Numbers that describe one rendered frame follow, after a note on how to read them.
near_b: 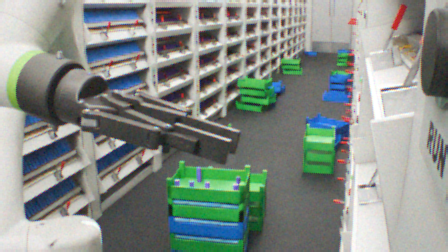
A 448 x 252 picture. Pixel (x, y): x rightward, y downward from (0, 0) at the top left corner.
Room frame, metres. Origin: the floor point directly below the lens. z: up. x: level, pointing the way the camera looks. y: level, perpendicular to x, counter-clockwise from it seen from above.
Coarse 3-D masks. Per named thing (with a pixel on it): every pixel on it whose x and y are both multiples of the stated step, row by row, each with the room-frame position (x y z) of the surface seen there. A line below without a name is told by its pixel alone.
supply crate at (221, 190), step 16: (176, 176) 1.52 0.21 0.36; (192, 176) 1.58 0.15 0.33; (208, 176) 1.57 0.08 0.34; (224, 176) 1.56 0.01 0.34; (240, 176) 1.55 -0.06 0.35; (176, 192) 1.39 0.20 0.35; (192, 192) 1.38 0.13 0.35; (208, 192) 1.37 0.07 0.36; (224, 192) 1.36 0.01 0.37; (240, 192) 1.35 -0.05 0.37
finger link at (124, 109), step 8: (104, 96) 0.48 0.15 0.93; (112, 96) 0.49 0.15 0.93; (112, 104) 0.47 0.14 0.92; (120, 104) 0.47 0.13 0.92; (120, 112) 0.47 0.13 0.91; (128, 112) 0.46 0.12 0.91; (136, 112) 0.47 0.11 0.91; (136, 120) 0.46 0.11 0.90; (144, 120) 0.45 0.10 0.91; (152, 120) 0.45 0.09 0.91; (160, 128) 0.44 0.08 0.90; (168, 128) 0.44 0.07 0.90
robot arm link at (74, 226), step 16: (32, 224) 0.74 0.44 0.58; (48, 224) 0.75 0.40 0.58; (64, 224) 0.75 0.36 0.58; (80, 224) 0.76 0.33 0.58; (96, 224) 0.78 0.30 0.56; (32, 240) 0.70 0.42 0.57; (48, 240) 0.70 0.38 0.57; (64, 240) 0.71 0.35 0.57; (80, 240) 0.72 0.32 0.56; (96, 240) 0.75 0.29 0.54
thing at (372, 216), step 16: (352, 144) 0.69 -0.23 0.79; (368, 144) 0.68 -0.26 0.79; (368, 160) 0.68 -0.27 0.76; (368, 176) 0.61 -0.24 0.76; (368, 208) 0.50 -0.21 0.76; (368, 224) 0.46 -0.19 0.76; (384, 224) 0.45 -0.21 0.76; (352, 240) 0.43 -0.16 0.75; (368, 240) 0.42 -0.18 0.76; (384, 240) 0.41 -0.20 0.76
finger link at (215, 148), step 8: (176, 128) 0.45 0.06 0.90; (184, 128) 0.44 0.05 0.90; (192, 128) 0.44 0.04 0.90; (200, 136) 0.44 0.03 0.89; (208, 136) 0.43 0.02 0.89; (216, 136) 0.43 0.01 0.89; (200, 144) 0.44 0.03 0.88; (208, 144) 0.43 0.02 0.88; (216, 144) 0.43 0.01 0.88; (224, 144) 0.43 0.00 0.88; (192, 152) 0.44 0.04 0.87; (200, 152) 0.44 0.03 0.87; (208, 152) 0.43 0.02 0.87; (216, 152) 0.43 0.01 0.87; (224, 152) 0.43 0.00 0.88; (216, 160) 0.43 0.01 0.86; (224, 160) 0.43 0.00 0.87
